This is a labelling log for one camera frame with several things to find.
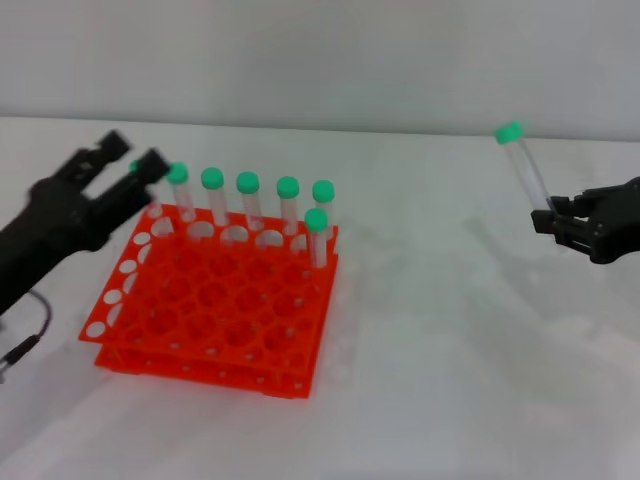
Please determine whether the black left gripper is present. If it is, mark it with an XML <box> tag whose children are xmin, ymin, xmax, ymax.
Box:
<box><xmin>0</xmin><ymin>130</ymin><xmax>172</xmax><ymax>315</ymax></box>

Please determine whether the clear test tube green cap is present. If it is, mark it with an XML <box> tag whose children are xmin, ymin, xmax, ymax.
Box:
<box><xmin>200</xmin><ymin>167</ymin><xmax>229</xmax><ymax>229</ymax></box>
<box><xmin>304</xmin><ymin>207</ymin><xmax>329</xmax><ymax>271</ymax></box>
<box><xmin>276</xmin><ymin>175</ymin><xmax>301</xmax><ymax>236</ymax></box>
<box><xmin>493</xmin><ymin>120</ymin><xmax>554</xmax><ymax>211</ymax></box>
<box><xmin>127</xmin><ymin>158</ymin><xmax>164</xmax><ymax>221</ymax></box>
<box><xmin>312</xmin><ymin>180</ymin><xmax>335</xmax><ymax>241</ymax></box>
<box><xmin>236</xmin><ymin>171</ymin><xmax>265</xmax><ymax>233</ymax></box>
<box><xmin>165</xmin><ymin>162</ymin><xmax>197</xmax><ymax>225</ymax></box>

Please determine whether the orange plastic test tube rack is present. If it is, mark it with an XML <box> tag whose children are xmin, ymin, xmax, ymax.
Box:
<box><xmin>77</xmin><ymin>203</ymin><xmax>341</xmax><ymax>402</ymax></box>

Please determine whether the thin black cable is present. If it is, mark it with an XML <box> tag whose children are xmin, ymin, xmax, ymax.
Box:
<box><xmin>0</xmin><ymin>290</ymin><xmax>53</xmax><ymax>384</ymax></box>

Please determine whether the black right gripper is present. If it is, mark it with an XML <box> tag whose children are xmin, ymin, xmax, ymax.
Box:
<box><xmin>530</xmin><ymin>176</ymin><xmax>640</xmax><ymax>265</ymax></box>

